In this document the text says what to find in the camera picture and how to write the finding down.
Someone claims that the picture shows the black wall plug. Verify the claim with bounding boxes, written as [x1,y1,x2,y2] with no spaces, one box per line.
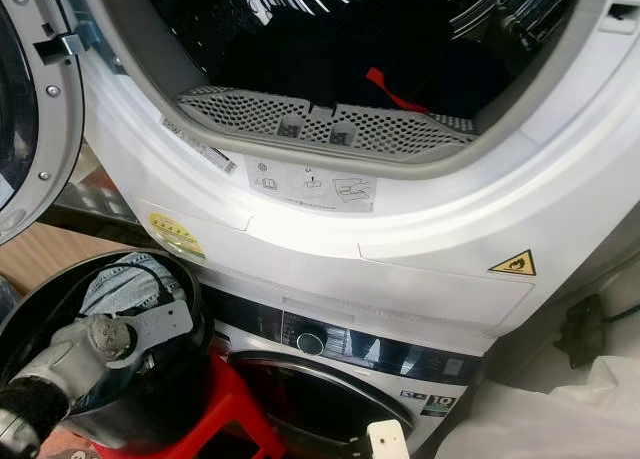
[555,295,611,370]

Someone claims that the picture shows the white plastic sheet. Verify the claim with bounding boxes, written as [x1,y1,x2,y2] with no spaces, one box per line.
[455,354,640,459]

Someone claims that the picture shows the yellow round sticker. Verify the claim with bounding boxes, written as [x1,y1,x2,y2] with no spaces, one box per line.
[147,212,206,260]

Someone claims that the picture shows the black plastic bucket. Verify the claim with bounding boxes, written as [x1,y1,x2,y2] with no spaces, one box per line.
[0,249,216,455]

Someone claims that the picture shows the round glass dryer door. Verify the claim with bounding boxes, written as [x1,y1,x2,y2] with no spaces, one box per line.
[0,0,86,242]

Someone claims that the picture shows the grey perforated lint filter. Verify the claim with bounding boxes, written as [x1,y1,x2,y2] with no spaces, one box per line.
[178,85,479,160]

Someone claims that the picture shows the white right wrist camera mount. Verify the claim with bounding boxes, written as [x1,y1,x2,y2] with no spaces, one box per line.
[365,419,411,459]

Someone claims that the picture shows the white barcode label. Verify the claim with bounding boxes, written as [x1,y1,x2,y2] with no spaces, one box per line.
[160,117,237,176]

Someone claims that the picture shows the blue denim jeans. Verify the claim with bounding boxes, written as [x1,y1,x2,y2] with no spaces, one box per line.
[82,252,186,315]

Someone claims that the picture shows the white instruction sticker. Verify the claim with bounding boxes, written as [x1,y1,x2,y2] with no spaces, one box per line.
[244,157,379,214]

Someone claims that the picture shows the red cloth strip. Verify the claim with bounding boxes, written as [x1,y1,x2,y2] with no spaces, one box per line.
[365,67,429,114]

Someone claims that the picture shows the black washer control knob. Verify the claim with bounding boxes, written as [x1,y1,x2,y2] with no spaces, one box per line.
[295,325,328,355]

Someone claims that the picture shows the dark clothes pile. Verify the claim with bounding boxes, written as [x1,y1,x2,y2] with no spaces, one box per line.
[210,9,501,120]

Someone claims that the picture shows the black number ten sticker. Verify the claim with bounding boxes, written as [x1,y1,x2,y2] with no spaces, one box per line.
[420,391,459,418]

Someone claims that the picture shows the dark round washer door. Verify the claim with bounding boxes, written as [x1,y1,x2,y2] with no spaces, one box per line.
[228,351,416,459]

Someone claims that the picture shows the white tumble dryer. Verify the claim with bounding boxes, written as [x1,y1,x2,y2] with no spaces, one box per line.
[60,0,640,355]

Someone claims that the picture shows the red plastic stool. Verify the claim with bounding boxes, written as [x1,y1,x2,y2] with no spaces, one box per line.
[90,357,286,459]

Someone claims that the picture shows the yellow triangle warning sticker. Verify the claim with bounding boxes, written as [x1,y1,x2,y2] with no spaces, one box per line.
[488,249,538,277]

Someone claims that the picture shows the white washing machine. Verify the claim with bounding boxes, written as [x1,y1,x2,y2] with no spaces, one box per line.
[210,291,486,459]

